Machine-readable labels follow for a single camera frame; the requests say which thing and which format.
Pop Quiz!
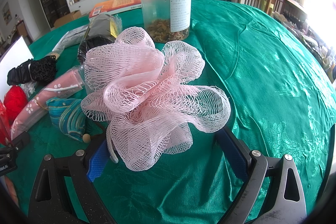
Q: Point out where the grey printed plastic packet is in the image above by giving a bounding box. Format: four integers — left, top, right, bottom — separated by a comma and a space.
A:
53, 24, 88, 51

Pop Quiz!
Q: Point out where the teal embroidered fabric pouch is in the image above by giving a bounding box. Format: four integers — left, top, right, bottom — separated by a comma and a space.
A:
46, 97, 86, 142

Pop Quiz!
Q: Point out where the black yarn in plastic bag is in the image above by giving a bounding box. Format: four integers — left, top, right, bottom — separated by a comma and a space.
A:
77, 14, 122, 65

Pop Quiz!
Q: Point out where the clear jar black lid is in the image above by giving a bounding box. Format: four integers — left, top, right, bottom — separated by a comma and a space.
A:
141, 0, 191, 43

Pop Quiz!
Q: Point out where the white storage box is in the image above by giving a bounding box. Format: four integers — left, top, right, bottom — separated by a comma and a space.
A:
0, 36, 34, 101

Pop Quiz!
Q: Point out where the orange book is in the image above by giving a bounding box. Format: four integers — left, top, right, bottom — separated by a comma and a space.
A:
89, 0, 142, 20

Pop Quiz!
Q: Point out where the pink mesh bath pouf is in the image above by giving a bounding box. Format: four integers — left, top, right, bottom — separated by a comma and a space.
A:
81, 27, 231, 172

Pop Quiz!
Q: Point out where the red yarn ball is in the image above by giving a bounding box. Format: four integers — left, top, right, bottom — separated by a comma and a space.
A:
3, 85, 28, 125

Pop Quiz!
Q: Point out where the pink floral cloth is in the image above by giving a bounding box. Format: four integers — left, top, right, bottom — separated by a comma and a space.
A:
10, 66, 84, 140

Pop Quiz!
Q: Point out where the cardboard box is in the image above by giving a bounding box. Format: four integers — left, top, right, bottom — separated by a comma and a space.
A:
54, 10, 81, 28

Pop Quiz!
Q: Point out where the black lace fabric bundle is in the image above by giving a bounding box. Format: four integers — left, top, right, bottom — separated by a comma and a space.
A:
7, 55, 57, 86

